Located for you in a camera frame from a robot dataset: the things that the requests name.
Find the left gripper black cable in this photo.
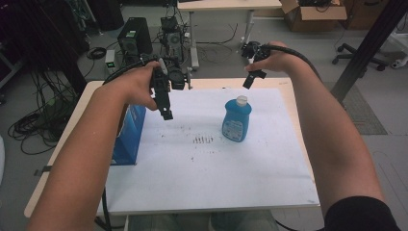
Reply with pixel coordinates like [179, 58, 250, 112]
[103, 58, 153, 86]

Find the blue cardboard box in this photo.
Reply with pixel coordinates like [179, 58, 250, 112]
[110, 104, 147, 167]

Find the open brown cardboard box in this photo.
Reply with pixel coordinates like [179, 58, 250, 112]
[279, 0, 348, 33]

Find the person's right hand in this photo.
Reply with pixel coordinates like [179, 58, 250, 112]
[244, 40, 300, 73]

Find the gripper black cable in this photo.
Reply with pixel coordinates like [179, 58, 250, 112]
[266, 43, 322, 81]
[103, 58, 153, 86]

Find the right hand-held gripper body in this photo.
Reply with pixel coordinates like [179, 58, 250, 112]
[241, 40, 272, 64]

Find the white paper sheet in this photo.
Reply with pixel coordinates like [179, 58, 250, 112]
[103, 88, 321, 216]

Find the small coil of black cable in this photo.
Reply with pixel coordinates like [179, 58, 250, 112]
[86, 46, 108, 61]

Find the bundle of black cables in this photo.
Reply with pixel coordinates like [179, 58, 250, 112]
[8, 68, 80, 156]

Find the blue detergent bottle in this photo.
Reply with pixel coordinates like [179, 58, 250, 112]
[221, 94, 253, 143]

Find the black sleeve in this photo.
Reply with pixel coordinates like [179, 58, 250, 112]
[323, 195, 402, 231]

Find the grey floor mat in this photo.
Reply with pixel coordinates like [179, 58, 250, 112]
[323, 81, 389, 136]

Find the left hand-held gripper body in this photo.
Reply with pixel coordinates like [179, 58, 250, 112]
[150, 56, 193, 97]

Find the open computer case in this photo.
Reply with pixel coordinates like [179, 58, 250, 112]
[159, 15, 186, 64]

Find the black tape strip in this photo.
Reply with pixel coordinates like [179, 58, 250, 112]
[33, 165, 53, 177]

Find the office chair base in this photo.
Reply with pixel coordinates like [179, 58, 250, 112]
[331, 42, 390, 72]

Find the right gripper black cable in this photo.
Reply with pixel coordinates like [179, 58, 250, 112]
[266, 43, 322, 81]

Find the person's left hand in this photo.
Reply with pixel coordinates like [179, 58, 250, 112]
[105, 61, 162, 112]

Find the small white device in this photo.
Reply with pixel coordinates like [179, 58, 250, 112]
[104, 49, 116, 71]

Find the black metal post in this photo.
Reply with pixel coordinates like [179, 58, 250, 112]
[330, 0, 408, 104]

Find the closed brown cardboard box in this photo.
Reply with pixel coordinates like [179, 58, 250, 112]
[339, 0, 393, 32]

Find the white desk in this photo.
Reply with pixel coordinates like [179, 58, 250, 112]
[176, 0, 283, 71]

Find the black computer tower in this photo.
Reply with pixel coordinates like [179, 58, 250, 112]
[116, 16, 154, 65]

